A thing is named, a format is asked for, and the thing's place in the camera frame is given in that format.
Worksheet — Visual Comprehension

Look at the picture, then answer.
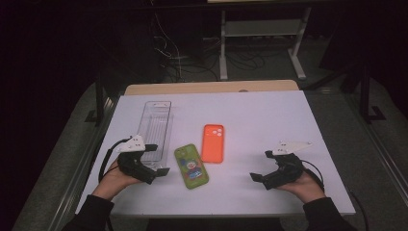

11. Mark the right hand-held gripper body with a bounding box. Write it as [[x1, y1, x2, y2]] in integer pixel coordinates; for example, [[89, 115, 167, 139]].
[[261, 140, 313, 191]]

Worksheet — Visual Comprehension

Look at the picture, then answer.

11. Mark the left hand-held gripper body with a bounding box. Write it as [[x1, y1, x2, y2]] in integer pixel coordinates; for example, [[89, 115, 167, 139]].
[[115, 134, 159, 186]]

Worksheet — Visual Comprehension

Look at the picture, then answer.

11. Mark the clear plastic tray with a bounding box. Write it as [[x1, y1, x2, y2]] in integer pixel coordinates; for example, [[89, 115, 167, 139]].
[[136, 100, 174, 169]]

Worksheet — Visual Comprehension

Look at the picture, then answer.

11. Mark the green cartoon phone case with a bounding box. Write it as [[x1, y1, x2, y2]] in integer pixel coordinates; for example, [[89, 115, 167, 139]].
[[173, 142, 211, 191]]

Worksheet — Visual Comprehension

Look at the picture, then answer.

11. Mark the orange phone case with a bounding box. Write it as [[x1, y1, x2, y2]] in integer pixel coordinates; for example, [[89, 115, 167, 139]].
[[200, 123, 225, 165]]

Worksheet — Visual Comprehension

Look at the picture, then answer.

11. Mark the person's right hand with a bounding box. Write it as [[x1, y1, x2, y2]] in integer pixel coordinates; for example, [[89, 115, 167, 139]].
[[276, 171, 327, 205]]

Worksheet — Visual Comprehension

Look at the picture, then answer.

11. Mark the person's left hand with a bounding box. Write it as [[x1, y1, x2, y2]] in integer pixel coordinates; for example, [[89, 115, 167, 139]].
[[91, 158, 142, 202]]

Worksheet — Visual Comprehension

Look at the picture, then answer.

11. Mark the black metal stand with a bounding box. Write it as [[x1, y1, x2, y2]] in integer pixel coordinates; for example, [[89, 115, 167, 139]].
[[84, 72, 108, 128], [358, 63, 388, 125]]

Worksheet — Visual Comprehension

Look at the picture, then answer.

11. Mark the light wooden table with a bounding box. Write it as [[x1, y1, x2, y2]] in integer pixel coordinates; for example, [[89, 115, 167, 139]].
[[123, 79, 300, 96]]

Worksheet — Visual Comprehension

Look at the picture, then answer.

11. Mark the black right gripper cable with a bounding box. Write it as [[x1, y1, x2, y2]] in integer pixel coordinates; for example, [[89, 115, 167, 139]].
[[299, 158, 370, 231]]

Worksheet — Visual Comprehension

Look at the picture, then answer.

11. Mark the aluminium rail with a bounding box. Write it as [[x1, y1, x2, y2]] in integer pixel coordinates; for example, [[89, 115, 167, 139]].
[[47, 95, 123, 231], [344, 92, 408, 207]]

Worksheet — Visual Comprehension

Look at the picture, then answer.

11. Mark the bundle of floor cables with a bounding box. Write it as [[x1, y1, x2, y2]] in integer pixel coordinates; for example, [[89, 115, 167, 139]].
[[149, 13, 268, 83]]

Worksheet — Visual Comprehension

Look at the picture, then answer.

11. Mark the white metal desk frame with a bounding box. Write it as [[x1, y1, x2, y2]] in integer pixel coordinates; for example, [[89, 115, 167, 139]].
[[218, 7, 313, 82]]

